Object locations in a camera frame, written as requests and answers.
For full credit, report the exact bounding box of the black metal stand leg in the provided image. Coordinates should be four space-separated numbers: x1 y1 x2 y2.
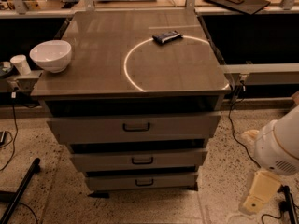
0 158 40 224

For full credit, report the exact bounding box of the dark plate on left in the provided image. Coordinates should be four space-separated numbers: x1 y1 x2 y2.
0 62 13 79

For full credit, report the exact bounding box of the black cable left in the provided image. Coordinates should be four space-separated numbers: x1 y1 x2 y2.
0 91 19 173

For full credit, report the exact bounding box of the grey top drawer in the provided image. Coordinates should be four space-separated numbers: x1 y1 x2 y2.
48 112 221 144

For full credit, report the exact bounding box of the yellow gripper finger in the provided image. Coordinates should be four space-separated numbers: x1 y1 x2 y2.
241 130 259 145
239 169 281 215

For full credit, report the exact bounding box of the black power cable right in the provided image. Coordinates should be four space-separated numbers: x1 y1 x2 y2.
227 81 261 168

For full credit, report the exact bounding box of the white ceramic bowl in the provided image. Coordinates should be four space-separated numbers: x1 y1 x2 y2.
29 40 72 73

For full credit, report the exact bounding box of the grey clamp bracket left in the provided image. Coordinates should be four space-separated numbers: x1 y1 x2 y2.
7 70 42 92

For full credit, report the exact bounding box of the grey drawer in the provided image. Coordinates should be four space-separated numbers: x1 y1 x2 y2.
48 112 221 144
85 172 199 191
71 148 207 173

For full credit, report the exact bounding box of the grey bottom drawer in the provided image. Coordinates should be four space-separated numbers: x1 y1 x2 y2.
85 172 199 191

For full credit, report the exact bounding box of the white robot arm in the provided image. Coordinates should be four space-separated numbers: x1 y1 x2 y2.
240 106 299 215

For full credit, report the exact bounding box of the grey drawer cabinet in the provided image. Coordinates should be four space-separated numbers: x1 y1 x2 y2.
29 8 232 200

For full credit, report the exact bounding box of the black flat mat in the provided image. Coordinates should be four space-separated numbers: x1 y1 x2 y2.
204 0 270 15

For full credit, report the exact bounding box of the white paper cup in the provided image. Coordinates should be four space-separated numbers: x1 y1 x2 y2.
10 55 31 76

